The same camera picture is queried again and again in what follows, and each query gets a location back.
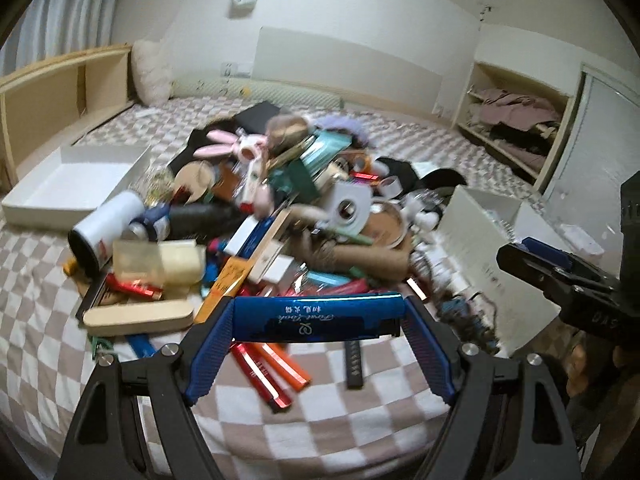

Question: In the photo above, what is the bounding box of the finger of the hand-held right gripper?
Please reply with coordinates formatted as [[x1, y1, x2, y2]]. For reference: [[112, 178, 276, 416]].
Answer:
[[520, 236, 621, 286], [496, 244, 626, 331]]

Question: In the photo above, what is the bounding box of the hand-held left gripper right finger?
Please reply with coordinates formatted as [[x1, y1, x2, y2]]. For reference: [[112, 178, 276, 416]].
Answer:
[[402, 295, 586, 480]]

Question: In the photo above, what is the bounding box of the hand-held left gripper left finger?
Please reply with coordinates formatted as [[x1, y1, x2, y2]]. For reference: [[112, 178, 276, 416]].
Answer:
[[56, 296, 238, 480]]

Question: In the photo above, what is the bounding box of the white cardboard box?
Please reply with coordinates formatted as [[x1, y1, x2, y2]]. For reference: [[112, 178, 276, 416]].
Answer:
[[437, 185, 607, 357]]

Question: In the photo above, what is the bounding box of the blue slim box white script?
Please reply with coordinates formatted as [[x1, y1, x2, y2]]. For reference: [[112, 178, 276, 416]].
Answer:
[[231, 295, 404, 345]]

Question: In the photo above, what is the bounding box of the person's right hand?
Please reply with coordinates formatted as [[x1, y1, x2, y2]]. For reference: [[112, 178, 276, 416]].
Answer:
[[562, 340, 594, 397]]

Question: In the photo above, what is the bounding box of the teal knitted piece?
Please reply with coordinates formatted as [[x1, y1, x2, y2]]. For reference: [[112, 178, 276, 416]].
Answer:
[[440, 297, 499, 351]]

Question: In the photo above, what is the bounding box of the orange cream tube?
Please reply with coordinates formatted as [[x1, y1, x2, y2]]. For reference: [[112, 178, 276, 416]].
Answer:
[[192, 257, 251, 324]]

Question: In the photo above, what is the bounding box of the black slim box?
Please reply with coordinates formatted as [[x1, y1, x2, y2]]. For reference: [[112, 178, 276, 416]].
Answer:
[[344, 340, 369, 390]]

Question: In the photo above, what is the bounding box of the orange slim box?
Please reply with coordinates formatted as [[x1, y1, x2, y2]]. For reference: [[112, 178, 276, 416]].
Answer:
[[257, 344, 312, 391]]

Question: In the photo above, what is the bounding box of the beige oblong case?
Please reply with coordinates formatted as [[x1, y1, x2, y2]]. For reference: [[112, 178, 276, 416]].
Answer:
[[82, 296, 195, 336]]

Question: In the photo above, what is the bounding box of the red foil slim box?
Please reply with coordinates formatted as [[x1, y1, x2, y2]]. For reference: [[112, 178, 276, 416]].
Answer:
[[105, 272, 165, 301]]

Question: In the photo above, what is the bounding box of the cream plastic case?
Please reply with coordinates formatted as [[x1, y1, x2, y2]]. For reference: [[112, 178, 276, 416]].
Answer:
[[112, 239, 206, 289]]

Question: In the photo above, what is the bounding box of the small white box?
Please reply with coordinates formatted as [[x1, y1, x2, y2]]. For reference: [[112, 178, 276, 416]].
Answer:
[[250, 255, 296, 284]]

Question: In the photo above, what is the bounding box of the white wardrobe door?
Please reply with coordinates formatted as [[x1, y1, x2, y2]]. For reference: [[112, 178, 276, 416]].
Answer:
[[542, 62, 640, 212]]

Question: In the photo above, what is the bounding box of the white and blue box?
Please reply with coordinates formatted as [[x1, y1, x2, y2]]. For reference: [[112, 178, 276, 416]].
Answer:
[[225, 215, 276, 256]]

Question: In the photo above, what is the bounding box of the wooden strip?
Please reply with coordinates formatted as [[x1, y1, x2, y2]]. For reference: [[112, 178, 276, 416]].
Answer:
[[245, 209, 294, 281]]

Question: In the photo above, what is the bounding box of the dark matte bottle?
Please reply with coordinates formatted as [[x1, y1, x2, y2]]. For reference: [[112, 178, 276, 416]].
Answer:
[[167, 203, 246, 239]]

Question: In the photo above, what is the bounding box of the pile of clothes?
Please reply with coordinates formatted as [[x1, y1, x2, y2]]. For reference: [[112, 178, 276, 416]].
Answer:
[[467, 87, 566, 174]]

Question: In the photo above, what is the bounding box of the dark blue jar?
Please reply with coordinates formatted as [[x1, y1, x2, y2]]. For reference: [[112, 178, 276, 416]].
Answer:
[[131, 207, 171, 241]]

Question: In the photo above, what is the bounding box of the green metallic tube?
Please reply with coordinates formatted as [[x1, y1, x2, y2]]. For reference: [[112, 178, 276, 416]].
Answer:
[[320, 222, 374, 246]]

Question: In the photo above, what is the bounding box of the black cap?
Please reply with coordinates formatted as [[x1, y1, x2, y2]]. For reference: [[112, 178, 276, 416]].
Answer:
[[375, 157, 469, 196]]

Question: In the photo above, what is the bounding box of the white cylindrical bottle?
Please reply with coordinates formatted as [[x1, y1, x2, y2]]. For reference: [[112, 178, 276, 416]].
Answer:
[[67, 191, 146, 279]]

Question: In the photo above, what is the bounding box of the white round device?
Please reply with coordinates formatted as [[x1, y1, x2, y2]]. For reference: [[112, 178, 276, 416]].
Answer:
[[322, 180, 374, 234]]

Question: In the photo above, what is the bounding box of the round wooden disc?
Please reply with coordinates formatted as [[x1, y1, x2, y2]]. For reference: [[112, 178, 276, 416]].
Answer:
[[175, 162, 216, 204]]

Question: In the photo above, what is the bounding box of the white tape roll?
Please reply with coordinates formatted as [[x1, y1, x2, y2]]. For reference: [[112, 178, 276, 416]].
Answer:
[[377, 176, 404, 199]]

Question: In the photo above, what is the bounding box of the dark green box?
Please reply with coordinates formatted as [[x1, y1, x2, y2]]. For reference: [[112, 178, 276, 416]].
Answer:
[[270, 160, 321, 201]]

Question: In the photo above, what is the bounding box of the white shallow tray box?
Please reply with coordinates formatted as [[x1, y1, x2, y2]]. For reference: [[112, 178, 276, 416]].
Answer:
[[1, 144, 152, 228]]

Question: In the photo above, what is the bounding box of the teal box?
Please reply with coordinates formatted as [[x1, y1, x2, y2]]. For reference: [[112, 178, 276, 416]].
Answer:
[[305, 130, 351, 171]]

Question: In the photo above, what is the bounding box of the brown tumbler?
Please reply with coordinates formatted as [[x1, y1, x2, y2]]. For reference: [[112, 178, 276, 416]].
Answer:
[[265, 115, 314, 151]]

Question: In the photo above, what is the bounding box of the purple plush toy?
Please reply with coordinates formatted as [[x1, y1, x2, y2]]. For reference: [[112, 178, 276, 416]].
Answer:
[[312, 115, 371, 144]]

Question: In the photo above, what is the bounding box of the black square box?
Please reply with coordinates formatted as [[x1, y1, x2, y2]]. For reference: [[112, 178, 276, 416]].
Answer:
[[235, 101, 284, 131]]

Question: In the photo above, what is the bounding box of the long green bolster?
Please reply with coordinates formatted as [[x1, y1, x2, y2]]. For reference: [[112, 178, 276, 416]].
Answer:
[[172, 77, 346, 109]]

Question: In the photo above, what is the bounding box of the white headboard panel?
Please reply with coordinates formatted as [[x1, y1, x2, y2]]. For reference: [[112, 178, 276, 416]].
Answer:
[[252, 26, 446, 111]]

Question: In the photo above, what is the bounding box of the white fluffy pillow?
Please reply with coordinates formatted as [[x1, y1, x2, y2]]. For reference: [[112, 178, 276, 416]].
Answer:
[[131, 39, 174, 107]]

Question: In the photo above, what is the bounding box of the wooden bedside shelf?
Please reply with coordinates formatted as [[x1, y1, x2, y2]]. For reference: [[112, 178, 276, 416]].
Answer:
[[0, 44, 135, 192]]

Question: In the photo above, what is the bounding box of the grey curtain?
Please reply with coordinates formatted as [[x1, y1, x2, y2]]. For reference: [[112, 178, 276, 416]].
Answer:
[[0, 0, 124, 79]]

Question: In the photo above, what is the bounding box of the cardboard tube with rope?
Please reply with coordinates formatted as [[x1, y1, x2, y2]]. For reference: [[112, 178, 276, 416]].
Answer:
[[287, 237, 409, 281]]

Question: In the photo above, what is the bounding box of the white tape ring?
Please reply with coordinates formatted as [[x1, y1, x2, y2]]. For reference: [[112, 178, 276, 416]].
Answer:
[[362, 200, 414, 251]]

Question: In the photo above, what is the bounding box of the wooden wall alcove shelf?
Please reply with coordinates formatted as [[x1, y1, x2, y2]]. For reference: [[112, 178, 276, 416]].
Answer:
[[452, 60, 581, 194]]

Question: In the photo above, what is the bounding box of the pale string bundle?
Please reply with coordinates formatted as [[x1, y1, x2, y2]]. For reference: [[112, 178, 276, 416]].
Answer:
[[142, 167, 176, 206]]

